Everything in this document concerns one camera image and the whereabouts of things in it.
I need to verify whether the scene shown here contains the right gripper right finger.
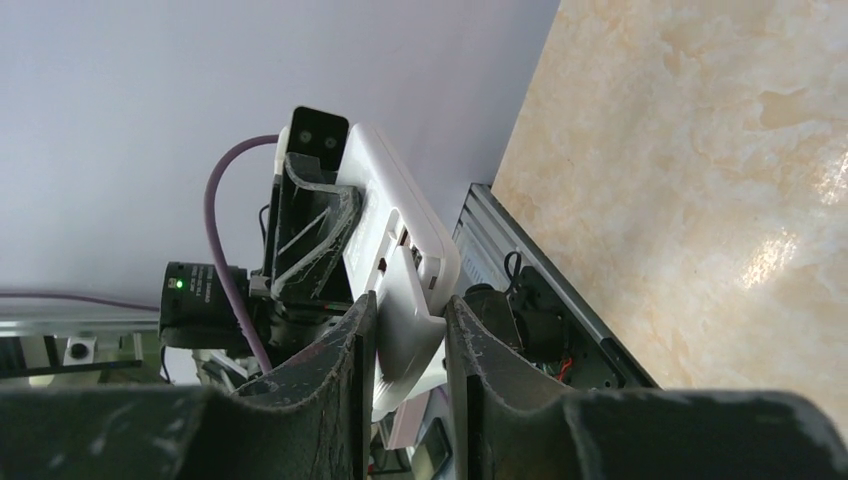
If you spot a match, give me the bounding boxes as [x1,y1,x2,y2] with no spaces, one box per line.
[445,297,847,479]

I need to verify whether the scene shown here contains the white remote control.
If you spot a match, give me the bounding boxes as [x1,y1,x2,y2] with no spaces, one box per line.
[336,123,460,315]

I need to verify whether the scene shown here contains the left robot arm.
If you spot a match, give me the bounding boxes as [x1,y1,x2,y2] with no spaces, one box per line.
[159,153,363,354]

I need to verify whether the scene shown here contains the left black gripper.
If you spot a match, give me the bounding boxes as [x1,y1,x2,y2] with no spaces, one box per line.
[265,153,363,312]

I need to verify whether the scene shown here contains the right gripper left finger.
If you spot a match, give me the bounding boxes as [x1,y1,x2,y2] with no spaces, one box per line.
[1,292,378,479]

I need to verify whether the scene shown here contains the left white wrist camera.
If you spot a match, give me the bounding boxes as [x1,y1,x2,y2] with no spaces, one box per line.
[276,106,350,173]

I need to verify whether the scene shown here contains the white battery cover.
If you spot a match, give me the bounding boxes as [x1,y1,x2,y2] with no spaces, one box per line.
[371,246,451,422]

